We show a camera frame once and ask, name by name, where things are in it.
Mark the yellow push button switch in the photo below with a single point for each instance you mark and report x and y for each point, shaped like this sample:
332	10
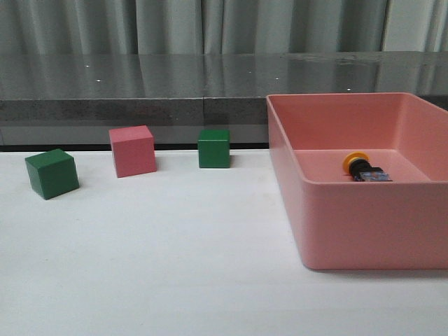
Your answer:
357	165

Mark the right green cube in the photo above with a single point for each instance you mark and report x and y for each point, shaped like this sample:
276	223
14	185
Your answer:
214	148

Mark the green cube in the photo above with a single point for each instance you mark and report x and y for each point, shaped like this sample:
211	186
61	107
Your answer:
214	148
52	173

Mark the pink cube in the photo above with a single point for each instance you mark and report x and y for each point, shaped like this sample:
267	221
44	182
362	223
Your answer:
133	150

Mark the pink plastic bin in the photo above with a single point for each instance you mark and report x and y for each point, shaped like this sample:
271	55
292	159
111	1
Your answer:
340	224

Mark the grey glossy bench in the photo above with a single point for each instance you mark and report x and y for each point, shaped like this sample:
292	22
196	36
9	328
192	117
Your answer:
72	101

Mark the left green cube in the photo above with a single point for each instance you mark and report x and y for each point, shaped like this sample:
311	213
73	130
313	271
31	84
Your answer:
52	173

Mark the grey curtain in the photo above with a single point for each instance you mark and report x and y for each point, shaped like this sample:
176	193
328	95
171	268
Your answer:
221	27

